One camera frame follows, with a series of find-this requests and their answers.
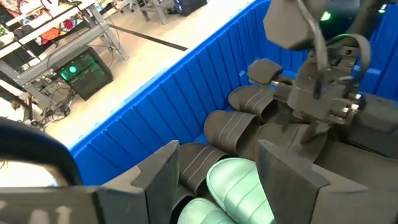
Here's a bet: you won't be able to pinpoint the blue plastic bin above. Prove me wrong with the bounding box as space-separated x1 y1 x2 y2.
68 0 398 187

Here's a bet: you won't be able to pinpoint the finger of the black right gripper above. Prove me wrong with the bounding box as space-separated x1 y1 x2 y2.
248 58 284 86
348 91 398 159

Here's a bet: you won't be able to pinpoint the grey table legs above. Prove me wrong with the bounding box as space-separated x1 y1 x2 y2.
119 0 175 26

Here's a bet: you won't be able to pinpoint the grey metal table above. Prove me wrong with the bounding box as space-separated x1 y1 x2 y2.
0 0 130 105

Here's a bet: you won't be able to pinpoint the black computer tower green light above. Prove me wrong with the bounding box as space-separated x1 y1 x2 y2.
55 46 114 102

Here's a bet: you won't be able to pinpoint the colourful cloth pile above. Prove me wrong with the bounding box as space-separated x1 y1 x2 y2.
0 0 86 47

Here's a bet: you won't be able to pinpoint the black cable tangle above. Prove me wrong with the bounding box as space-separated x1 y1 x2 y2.
30 88 77 128

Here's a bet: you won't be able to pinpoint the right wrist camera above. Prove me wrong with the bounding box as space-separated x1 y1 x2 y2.
262 0 326 51

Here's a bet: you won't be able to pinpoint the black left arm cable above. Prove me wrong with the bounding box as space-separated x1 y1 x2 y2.
0 117 83 187

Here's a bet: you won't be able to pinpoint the black box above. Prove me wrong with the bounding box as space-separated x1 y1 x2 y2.
174 0 208 17

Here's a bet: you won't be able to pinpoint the green slide sandal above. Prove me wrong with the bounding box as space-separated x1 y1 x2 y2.
206 157 277 224
176 197 239 224

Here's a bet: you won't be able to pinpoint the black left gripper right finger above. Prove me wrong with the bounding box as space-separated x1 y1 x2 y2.
256 139 398 224

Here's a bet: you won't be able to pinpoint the black slide sandal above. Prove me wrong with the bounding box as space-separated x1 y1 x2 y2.
228 85 329 164
203 110 261 156
169 142 229 224

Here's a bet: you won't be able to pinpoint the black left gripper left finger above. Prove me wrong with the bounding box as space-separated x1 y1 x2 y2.
95 139 180 224

